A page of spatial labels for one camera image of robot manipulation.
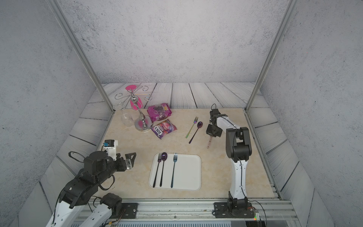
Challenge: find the white square tray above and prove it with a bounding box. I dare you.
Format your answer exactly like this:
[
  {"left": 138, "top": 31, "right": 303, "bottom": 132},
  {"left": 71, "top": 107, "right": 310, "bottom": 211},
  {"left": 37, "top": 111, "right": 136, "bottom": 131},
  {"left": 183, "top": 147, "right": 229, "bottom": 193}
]
[{"left": 148, "top": 153, "right": 201, "bottom": 191}]

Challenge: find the purple candy packet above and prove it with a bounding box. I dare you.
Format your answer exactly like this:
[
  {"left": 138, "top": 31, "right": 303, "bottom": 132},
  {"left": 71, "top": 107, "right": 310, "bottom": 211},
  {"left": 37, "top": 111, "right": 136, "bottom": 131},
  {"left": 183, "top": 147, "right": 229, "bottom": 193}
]
[{"left": 151, "top": 119, "right": 177, "bottom": 139}]

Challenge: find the silver glass holder stand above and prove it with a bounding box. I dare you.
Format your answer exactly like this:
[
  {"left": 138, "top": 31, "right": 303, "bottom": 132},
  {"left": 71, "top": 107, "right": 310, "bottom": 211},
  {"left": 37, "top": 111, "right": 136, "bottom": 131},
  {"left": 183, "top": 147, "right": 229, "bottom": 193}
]
[{"left": 114, "top": 86, "right": 153, "bottom": 131}]

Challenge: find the aluminium frame post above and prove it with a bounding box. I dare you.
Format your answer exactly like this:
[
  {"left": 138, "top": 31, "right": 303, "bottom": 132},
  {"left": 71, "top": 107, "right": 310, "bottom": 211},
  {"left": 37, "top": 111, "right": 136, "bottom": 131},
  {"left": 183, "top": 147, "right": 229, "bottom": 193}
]
[
  {"left": 46, "top": 0, "right": 115, "bottom": 113},
  {"left": 245, "top": 0, "right": 299, "bottom": 113}
]

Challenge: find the rainbow purple spoon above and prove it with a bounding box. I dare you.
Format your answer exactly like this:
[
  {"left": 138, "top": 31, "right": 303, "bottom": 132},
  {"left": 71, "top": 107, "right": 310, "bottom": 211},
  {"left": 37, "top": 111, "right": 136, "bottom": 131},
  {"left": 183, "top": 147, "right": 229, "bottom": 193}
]
[{"left": 189, "top": 122, "right": 203, "bottom": 144}]

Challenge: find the right aluminium frame post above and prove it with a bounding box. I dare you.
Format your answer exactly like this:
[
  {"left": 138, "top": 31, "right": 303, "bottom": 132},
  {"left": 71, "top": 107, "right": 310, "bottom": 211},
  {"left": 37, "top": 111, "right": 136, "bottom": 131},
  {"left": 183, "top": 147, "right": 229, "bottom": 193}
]
[{"left": 245, "top": 0, "right": 299, "bottom": 113}]

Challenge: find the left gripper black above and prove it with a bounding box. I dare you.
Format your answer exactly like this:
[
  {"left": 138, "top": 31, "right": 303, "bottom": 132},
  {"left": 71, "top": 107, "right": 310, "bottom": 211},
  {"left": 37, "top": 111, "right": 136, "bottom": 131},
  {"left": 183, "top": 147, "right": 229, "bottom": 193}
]
[{"left": 95, "top": 151, "right": 137, "bottom": 187}]

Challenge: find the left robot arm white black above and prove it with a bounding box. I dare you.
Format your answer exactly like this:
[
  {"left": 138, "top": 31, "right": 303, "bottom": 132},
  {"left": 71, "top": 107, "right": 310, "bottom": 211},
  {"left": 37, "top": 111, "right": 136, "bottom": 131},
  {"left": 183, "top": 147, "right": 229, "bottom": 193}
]
[{"left": 47, "top": 151, "right": 138, "bottom": 227}]

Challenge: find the blue fork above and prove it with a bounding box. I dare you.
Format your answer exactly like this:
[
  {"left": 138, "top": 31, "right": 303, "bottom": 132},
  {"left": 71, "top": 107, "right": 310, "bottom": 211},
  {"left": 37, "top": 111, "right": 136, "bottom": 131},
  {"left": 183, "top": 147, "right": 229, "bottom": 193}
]
[{"left": 171, "top": 153, "right": 178, "bottom": 188}]

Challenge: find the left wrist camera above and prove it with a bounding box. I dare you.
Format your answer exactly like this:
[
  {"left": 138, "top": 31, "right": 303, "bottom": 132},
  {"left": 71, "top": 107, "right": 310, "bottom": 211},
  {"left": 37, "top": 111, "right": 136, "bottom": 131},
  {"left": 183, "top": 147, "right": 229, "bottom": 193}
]
[{"left": 101, "top": 140, "right": 118, "bottom": 161}]

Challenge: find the silver spoon pink handle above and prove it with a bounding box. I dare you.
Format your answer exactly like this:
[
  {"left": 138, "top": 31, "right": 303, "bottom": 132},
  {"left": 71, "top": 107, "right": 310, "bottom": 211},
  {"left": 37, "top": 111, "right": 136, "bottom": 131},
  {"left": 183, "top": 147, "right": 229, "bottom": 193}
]
[{"left": 207, "top": 136, "right": 213, "bottom": 149}]

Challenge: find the pink wine glass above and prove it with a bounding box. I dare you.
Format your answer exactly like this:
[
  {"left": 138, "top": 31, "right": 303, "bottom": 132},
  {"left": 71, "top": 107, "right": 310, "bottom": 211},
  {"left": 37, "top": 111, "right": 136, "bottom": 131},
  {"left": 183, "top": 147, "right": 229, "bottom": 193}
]
[{"left": 126, "top": 85, "right": 143, "bottom": 111}]

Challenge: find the dark purple fork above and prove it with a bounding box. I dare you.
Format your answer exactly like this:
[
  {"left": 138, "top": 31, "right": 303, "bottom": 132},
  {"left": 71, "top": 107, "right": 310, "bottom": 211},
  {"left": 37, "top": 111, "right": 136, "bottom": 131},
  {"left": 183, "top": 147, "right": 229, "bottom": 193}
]
[{"left": 153, "top": 153, "right": 162, "bottom": 188}]

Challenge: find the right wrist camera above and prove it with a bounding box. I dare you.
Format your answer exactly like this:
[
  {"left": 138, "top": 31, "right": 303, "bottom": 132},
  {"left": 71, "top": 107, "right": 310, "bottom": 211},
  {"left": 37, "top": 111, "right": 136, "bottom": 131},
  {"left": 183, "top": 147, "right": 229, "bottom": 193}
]
[{"left": 210, "top": 108, "right": 221, "bottom": 118}]

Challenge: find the clear wine glass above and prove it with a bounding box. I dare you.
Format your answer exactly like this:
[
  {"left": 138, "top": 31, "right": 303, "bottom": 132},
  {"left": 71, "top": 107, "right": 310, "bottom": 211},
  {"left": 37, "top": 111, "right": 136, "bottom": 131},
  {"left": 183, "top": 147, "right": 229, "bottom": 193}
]
[{"left": 113, "top": 102, "right": 134, "bottom": 127}]

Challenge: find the rainbow green fork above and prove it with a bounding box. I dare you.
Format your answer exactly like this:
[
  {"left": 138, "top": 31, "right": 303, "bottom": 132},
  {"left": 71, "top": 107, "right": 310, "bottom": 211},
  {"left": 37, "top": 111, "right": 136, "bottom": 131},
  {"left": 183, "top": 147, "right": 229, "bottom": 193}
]
[{"left": 185, "top": 116, "right": 199, "bottom": 138}]

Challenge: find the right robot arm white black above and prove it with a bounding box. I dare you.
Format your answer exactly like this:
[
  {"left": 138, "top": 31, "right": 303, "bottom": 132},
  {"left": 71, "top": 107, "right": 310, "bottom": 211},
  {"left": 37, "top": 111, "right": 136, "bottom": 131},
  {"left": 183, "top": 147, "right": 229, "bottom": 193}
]
[{"left": 206, "top": 108, "right": 252, "bottom": 215}]

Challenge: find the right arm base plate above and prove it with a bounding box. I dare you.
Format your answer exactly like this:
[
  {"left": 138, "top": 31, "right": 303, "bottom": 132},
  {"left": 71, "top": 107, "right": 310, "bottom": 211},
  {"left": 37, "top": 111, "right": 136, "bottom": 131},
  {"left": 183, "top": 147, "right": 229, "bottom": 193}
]
[{"left": 212, "top": 202, "right": 256, "bottom": 219}]

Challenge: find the left aluminium frame post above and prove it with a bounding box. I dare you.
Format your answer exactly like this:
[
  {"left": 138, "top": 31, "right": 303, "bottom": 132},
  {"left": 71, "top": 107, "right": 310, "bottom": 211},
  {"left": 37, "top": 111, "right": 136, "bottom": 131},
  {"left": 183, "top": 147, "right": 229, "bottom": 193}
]
[{"left": 46, "top": 0, "right": 115, "bottom": 113}]

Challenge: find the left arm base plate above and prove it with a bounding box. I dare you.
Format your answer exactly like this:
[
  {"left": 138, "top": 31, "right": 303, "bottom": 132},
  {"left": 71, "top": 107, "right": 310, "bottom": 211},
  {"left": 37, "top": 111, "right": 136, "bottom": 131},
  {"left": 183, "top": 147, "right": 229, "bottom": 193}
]
[{"left": 110, "top": 202, "right": 139, "bottom": 219}]

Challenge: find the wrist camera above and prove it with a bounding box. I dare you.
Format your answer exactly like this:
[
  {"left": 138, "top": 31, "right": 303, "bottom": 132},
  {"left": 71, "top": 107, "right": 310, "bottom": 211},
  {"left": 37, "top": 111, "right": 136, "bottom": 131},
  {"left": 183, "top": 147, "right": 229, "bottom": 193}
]
[
  {"left": 101, "top": 140, "right": 118, "bottom": 161},
  {"left": 210, "top": 108, "right": 221, "bottom": 118}
]

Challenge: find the magenta snack packet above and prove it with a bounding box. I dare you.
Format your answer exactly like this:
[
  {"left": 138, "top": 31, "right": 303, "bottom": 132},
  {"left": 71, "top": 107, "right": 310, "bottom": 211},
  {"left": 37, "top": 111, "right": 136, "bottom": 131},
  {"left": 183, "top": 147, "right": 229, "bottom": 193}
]
[{"left": 147, "top": 103, "right": 172, "bottom": 122}]

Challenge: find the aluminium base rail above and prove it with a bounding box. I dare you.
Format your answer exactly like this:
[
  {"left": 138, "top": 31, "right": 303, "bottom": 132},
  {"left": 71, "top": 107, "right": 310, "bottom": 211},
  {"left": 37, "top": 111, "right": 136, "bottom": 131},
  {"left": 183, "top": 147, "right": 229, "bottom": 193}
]
[{"left": 105, "top": 198, "right": 301, "bottom": 227}]

